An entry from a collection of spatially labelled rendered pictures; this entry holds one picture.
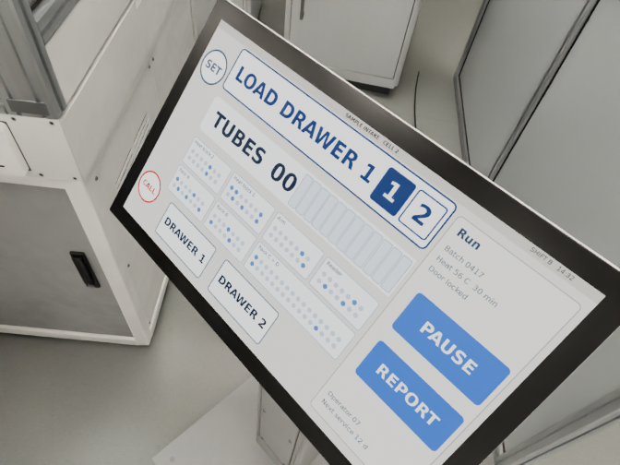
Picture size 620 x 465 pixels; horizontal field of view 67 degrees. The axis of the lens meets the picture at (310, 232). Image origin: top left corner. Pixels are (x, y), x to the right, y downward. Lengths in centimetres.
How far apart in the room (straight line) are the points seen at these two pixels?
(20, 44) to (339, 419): 65
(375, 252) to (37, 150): 67
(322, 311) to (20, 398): 132
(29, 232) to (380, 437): 92
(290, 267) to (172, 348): 116
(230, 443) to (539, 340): 115
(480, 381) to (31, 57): 71
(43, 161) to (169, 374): 85
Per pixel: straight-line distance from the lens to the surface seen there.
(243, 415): 149
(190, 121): 60
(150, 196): 63
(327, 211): 47
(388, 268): 45
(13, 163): 97
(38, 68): 82
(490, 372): 44
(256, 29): 57
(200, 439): 149
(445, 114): 260
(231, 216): 54
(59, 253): 123
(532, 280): 42
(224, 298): 55
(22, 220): 117
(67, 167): 95
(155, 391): 158
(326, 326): 48
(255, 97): 54
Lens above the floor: 147
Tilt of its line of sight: 52 degrees down
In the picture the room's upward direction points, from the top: 9 degrees clockwise
